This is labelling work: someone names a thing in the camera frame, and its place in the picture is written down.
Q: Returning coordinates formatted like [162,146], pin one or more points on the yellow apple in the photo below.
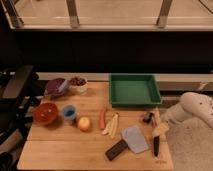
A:
[84,123]

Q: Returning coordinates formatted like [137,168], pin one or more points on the yellow corn cob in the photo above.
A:
[111,127]

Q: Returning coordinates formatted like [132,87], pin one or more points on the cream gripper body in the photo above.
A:
[164,126]

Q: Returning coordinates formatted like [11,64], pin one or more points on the blue cup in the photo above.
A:
[69,114]

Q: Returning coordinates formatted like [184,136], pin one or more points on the white bowl with grapes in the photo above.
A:
[78,85]

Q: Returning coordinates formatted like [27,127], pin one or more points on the red bowl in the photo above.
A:
[45,113]

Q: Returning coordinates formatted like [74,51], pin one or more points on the toy cleaver knife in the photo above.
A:
[132,138]

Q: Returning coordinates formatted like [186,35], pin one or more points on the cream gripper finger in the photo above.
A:
[156,131]

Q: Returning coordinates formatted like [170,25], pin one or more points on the green plastic tray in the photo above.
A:
[133,90]

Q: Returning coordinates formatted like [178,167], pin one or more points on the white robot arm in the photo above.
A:
[190,105]

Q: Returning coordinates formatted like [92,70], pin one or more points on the purple bowl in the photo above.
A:
[56,87]

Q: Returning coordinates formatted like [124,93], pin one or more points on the wooden cutting board table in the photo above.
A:
[62,147]

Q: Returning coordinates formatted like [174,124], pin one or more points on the black equipment stand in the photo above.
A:
[12,117]

